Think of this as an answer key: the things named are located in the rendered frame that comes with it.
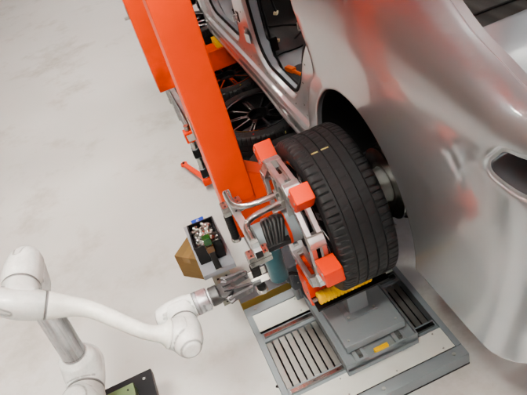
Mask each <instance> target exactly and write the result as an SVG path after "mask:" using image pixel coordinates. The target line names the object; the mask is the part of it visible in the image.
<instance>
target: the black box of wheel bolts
mask: <svg viewBox="0 0 527 395"><path fill-rule="evenodd" d="M187 230H188V233H189V236H190V239H191V243H192V246H193V249H194V251H195V253H196V255H197V257H198V260H199V262H200V263H201V265H203V264H205V263H208V262H211V261H212V260H211V257H210V255H209V254H208V252H207V251H206V249H205V246H204V244H203V241H202V239H201V236H203V235H206V234H209V236H210V238H211V240H212V243H213V246H214V248H215V249H216V251H215V253H216V256H217V258H220V257H223V256H225V255H226V252H225V250H224V246H223V243H222V241H221V239H220V235H219V233H218V231H217V228H216V225H215V223H214V221H213V218H212V216H210V217H208V218H206V219H203V220H200V221H198V222H196V223H192V224H190V225H188V226H187Z"/></svg>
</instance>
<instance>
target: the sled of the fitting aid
mask: <svg viewBox="0 0 527 395"><path fill-rule="evenodd" d="M378 286H379V287H380V289H381V290H382V291H383V293H384V294H385V296H386V297H387V298H388V299H389V300H390V301H391V303H392V304H393V306H394V307H395V309H396V310H397V311H398V312H399V313H400V314H401V316H402V317H403V319H404V320H405V327H403V328H399V329H398V330H396V331H394V332H392V333H390V334H388V335H385V336H384V337H382V338H379V339H377V340H375V341H373V342H371V343H369V344H367V345H365V346H363V347H361V348H358V349H356V350H354V351H352V352H350V353H346V351H345V349H344V348H343V346H342V345H341V343H340V341H339V339H338V338H337V337H336V335H335V333H334V331H333V330H332V329H331V327H330V325H329V323H328V321H327V320H326V319H325V317H324V315H323V314H322V312H321V311H320V312H318V309H317V308H316V306H315V305H314V306H312V305H311V302H310V301H309V299H308V297H307V296H306V294H305V293H304V294H303V297H304V299H305V302H306V304H307V306H308V308H309V309H310V311H311V313H312V314H313V316H314V318H315V320H316V321H317V322H318V325H319V326H320V328H321V330H322V331H323V333H324V335H325V337H326V338H327V339H328V341H329V343H330V345H331V347H332V348H333V350H334V352H335V353H336V355H337V356H338V358H339V360H340V362H341V364H342V365H343V367H344V369H345V370H346V372H347V374H348V375H349V376H351V375H353V374H356V373H358V372H360V371H362V370H364V369H366V368H368V367H370V366H372V365H374V364H376V363H378V362H380V361H382V360H385V359H387V358H388V357H391V356H393V355H395V354H396V353H399V352H401V351H403V350H405V349H407V348H409V347H410V346H414V345H416V344H417V343H419V339H418V333H417V331H416V330H415V328H414V327H413V326H412V325H411V324H410V323H409V321H408V320H407V319H406V317H405V316H404V314H403V313H402V312H401V311H400V309H399V308H398V307H397V306H396V304H395V303H394V302H393V300H392V299H391V297H390V296H389V295H388V294H387V293H386V292H385V290H384V289H383V287H382V286H381V285H380V284H378Z"/></svg>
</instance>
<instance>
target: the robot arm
mask: <svg viewBox="0 0 527 395"><path fill-rule="evenodd" d="M247 278H249V279H251V278H253V276H252V273H251V271H249V272H247V271H246V270H240V271H238V272H236V273H234V274H230V275H228V276H226V277H221V278H220V283H219V284H218V285H217V286H215V285H213V286H211V287H208V288H207V290H205V289H204V288H201V289H199V290H197V291H195V292H192V293H190V294H187V295H181V296H178V297H176V298H174V299H171V300H169V301H168V302H166V303H164V304H163V305H161V306H160V307H159V308H157V310H156V311H155V313H154V315H155V320H156V322H157V324H146V323H144V322H142V321H138V320H137V319H135V318H132V317H130V316H128V315H126V314H124V313H121V312H119V311H117V310H115V309H113V308H111V307H109V306H106V305H104V304H102V303H98V302H96V301H93V300H91V299H84V298H81V297H76V296H72V295H65V294H60V293H57V292H52V291H51V280H50V277H49V273H48V270H47V268H46V264H45V261H44V258H43V256H42V254H41V253H40V251H39V250H37V249H36V248H34V247H31V246H21V247H19V248H17V249H15V250H13V251H12V252H11V253H10V254H9V255H8V257H7V258H6V260H5V262H4V265H3V268H2V275H1V287H0V317H2V318H5V319H10V320H15V321H37V322H38V324H39V325H40V327H41V328H42V330H43V331H44V333H45V335H46V336H47V338H48V339H49V341H50V342H51V343H52V345H53V347H54V349H55V350H56V352H57V353H58V354H59V356H60V358H59V361H58V365H59V368H60V371H61V374H62V376H63V378H64V382H65V384H66V390H65V391H64V393H63V394H62V395H106V393H105V381H106V372H105V362H104V355H103V354H102V352H101V351H100V349H99V348H98V347H97V346H95V345H93V344H92V343H87V342H82V341H81V340H80V338H79V337H78V334H77V333H76V331H75V329H74V328H73V326H72V324H71V322H70V321H69V320H68V317H87V318H90V319H93V320H95V321H99V322H101V323H103V324H106V325H108V326H111V327H112V328H116V329H118V330H120V331H122V332H125V333H127V334H130V335H132V336H135V337H137V338H139V339H144V340H147V341H152V342H159V343H161V344H162V345H163V346H164V347H165V348H166V349H169V350H172V351H174V352H175V353H177V354H178V355H180V356H181V357H184V358H192V357H195V356H197V355H198V354H199V353H200V352H201V350H202V344H203V341H204V337H203V332H202V326H201V325H200V322H199V320H198V316H200V315H203V314H204V313H207V312H209V311H210V310H212V309H213V306H218V305H220V304H221V303H222V302H223V301H225V300H228V301H230V302H231V304H233V303H234V302H235V301H237V300H238V299H240V298H242V297H244V296H246V295H248V294H250V293H252V292H254V290H253V289H254V287H255V286H257V285H259V284H261V283H262V282H264V281H266V280H269V279H270V277H269V274H268V273H266V274H263V275H261V276H259V277H256V278H254V279H252V280H251V282H249V283H246V284H241V285H239V286H236V285H237V284H240V283H241V282H243V281H244V280H246V279H247ZM235 286H236V287H235Z"/></svg>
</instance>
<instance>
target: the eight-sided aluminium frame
mask: <svg viewBox="0 0 527 395"><path fill-rule="evenodd" d="M262 162H263V164H262V167H261V170H260V176H261V179H262V180H263V184H264V186H265V189H266V192H267V194H271V193H272V190H271V186H270V183H269V180H271V176H272V177H273V178H274V180H275V182H276V183H277V184H278V185H279V187H280V188H281V190H282V192H283V194H284V195H285V198H286V200H287V201H288V203H289V205H290V207H291V209H292V211H293V214H294V216H295V217H296V221H297V222H298V224H299V226H300V229H301V231H302V233H303V237H304V239H305V241H306V243H307V247H308V249H309V253H310V254H309V253H308V251H307V249H306V247H305V246H304V244H303V242H302V241H301V239H300V240H298V241H297V242H296V244H290V245H288V246H289V250H290V252H291V254H292V256H293V258H294V259H295V260H296V262H297V263H298V265H299V267H300V269H301V270H302V271H303V273H304V275H305V276H306V278H307V279H308V282H309V284H310V285H311V286H312V288H315V287H319V288H320V287H322V286H324V285H325V284H324V282H323V280H322V279H321V277H320V276H319V275H318V271H317V268H316V265H315V262H314V261H315V260H316V259H318V253H317V251H316V249H318V248H320V251H321V254H322V257H323V256H326V255H328V254H329V252H328V249H327V242H326V239H325V236H324V234H323V232H322V230H321V229H320V226H319V225H318V222H317V220H316V218H315V217H314V213H313V212H312V210H311V207H310V208H306V209H304V211H305V212H306V215H307V218H308V219H309V221H310V223H311V226H312V228H313V230H314V231H313V232H311V233H310V232H309V230H308V228H307V225H306V223H305V222H304V220H303V217H302V215H301V213H300V212H298V213H295V211H294V210H293V207H292V205H291V203H290V201H289V199H288V192H289V188H292V187H294V186H297V185H299V184H300V183H299V181H298V179H297V178H295V176H294V175H293V174H292V173H291V172H290V171H289V169H288V168H287V166H286V165H285V163H284V162H283V161H282V159H281V157H279V156H278V155H277V154H276V155H274V156H272V157H269V158H267V159H264V160H263V161H262ZM279 169H280V170H281V172H283V173H284V175H285V176H286V178H287V179H288V182H285V181H284V180H283V178H282V177H281V176H280V175H279V173H278V170H279ZM282 209H283V208H282V207H279V208H276V209H274V210H272V212H273V214H274V213H276V212H279V211H281V210H282ZM302 255H304V257H305V258H306V260H307V262H308V263H309V265H310V266H311V268H312V270H313V271H314V274H312V275H311V273H310V271H309V270H308V268H307V267H306V265H305V264H304V262H303V260H302V259H301V258H300V257H301V256H302Z"/></svg>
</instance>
